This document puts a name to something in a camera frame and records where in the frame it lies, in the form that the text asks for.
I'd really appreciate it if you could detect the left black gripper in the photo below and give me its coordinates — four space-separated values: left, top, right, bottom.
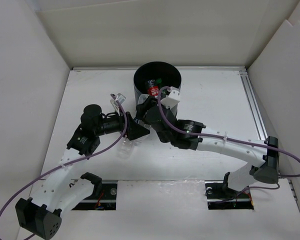
94 106 150 141

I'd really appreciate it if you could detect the clear bottle green blue label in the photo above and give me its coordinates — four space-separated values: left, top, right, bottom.
135 94 151 130

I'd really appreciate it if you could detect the clear bottle red label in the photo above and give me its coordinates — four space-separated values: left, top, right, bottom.
145 79 159 97

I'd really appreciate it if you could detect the green plastic bottle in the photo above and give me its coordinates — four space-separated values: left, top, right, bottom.
156 78 163 85

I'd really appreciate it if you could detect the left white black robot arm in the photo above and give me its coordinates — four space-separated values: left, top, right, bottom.
15 104 150 240

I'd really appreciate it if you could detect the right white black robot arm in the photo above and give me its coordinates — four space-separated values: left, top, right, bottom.
136 94 279 197

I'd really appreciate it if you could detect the dark blue cylindrical bin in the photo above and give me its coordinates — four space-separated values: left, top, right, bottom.
133 61 182 106

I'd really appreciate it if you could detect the clear bottle orange blue label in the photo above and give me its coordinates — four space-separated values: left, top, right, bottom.
117 138 140 159

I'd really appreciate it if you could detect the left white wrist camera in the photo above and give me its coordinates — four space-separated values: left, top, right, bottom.
110 93 126 113

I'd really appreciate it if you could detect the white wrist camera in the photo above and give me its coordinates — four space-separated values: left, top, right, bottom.
160 86 181 109
110 93 126 113

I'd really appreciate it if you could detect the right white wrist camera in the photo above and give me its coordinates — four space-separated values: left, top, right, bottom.
160 86 181 109

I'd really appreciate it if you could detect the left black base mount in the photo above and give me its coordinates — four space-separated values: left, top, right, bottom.
72 180 118 211

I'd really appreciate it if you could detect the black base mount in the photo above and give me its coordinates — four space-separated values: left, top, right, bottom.
72 180 118 211
204 181 254 210

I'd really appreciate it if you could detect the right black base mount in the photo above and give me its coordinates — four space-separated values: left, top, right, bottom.
204 181 254 210

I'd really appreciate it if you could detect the aluminium rail right side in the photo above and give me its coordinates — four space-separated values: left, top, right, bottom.
239 67 268 140

